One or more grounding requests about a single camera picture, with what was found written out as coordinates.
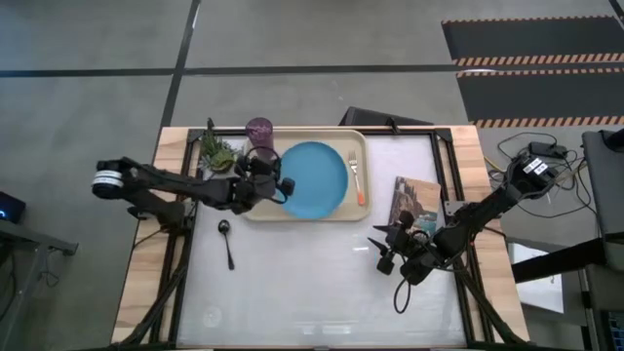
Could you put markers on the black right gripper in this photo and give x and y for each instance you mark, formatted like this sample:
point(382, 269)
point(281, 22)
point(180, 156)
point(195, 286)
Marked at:
point(414, 253)

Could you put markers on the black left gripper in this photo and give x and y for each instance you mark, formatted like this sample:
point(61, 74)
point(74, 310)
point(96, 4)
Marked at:
point(256, 187)

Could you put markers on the purple patterned cup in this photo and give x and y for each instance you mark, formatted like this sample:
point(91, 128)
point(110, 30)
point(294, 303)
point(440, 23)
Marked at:
point(259, 131)

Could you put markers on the blue round plate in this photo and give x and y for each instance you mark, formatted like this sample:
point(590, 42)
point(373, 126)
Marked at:
point(317, 180)

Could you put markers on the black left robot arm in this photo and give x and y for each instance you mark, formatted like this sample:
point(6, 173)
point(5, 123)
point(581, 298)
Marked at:
point(185, 187)

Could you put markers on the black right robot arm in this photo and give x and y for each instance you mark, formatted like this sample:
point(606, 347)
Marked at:
point(487, 207)

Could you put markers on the beige plastic tray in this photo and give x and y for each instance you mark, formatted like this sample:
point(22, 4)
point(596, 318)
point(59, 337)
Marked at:
point(353, 214)

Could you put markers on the black spoon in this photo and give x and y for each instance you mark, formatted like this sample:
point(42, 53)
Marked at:
point(223, 226)

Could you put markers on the small potted green plant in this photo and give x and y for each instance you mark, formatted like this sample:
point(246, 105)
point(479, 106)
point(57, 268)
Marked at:
point(220, 158)

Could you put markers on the Acadia picture book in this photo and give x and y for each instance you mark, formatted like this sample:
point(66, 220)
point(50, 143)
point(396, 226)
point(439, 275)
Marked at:
point(414, 195)

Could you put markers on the white table cover sheet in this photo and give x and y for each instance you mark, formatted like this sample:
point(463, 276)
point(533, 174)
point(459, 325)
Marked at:
point(292, 292)

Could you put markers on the black chair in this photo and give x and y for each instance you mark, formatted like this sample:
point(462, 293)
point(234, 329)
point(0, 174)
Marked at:
point(375, 118)

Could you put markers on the white paper sheet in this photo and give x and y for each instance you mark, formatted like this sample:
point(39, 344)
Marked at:
point(536, 287)

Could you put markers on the wooden table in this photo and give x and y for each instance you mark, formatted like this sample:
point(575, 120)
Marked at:
point(146, 273)

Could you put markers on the black diagonal bar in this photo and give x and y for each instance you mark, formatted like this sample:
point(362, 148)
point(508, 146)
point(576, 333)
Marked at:
point(556, 263)

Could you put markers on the black power adapter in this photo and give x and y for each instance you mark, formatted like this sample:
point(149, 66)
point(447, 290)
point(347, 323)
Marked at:
point(548, 147)

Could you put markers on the black striped-edge floor mat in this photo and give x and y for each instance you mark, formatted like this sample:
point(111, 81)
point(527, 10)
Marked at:
point(541, 95)
point(531, 39)

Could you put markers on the grey side table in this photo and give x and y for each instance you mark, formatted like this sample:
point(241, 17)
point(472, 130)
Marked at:
point(609, 195)

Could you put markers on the grey metal stand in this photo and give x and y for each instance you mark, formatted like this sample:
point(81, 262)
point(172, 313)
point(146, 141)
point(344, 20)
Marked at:
point(29, 239)

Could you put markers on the black device with blue light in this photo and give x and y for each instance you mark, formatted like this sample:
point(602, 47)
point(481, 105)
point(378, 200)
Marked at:
point(11, 208)

